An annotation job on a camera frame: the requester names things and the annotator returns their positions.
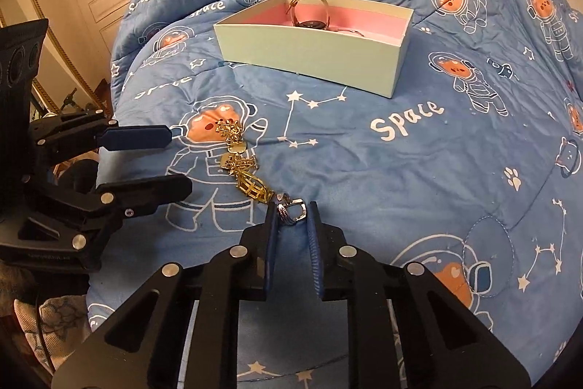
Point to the mint box pink lining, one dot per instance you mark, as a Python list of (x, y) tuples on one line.
[(363, 48)]

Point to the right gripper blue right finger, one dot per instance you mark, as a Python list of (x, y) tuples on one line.
[(343, 272)]

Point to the blue space bear quilt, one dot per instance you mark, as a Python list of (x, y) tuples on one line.
[(473, 167)]

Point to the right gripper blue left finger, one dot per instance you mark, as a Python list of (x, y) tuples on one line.
[(243, 272)]

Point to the rose gold wrist watch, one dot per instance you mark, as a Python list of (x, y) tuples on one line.
[(314, 14)]

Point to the silver ring cluster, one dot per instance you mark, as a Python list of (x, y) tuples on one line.
[(290, 210)]

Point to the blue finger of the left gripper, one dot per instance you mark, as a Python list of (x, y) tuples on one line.
[(142, 197), (135, 138)]

